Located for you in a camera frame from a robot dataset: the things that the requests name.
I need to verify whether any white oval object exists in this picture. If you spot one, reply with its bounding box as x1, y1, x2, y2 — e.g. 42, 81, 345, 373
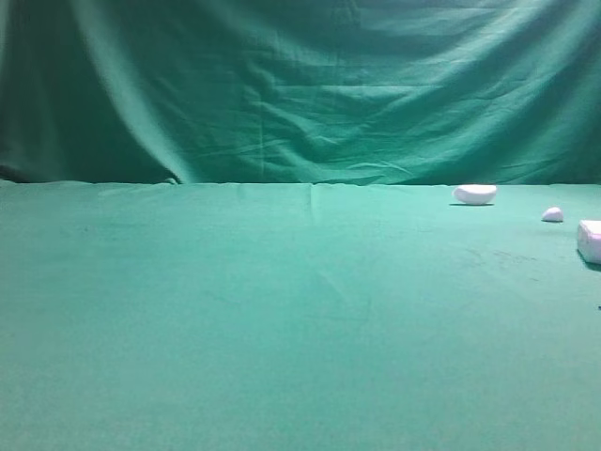
453, 184, 498, 206

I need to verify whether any green backdrop curtain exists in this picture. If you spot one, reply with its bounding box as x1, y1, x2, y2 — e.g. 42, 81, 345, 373
1, 1, 600, 185

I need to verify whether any green table cloth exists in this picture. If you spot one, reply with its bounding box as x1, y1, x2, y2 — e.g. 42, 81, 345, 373
1, 182, 600, 450

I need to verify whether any small white earbud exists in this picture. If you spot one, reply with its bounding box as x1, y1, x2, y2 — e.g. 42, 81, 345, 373
541, 207, 564, 223

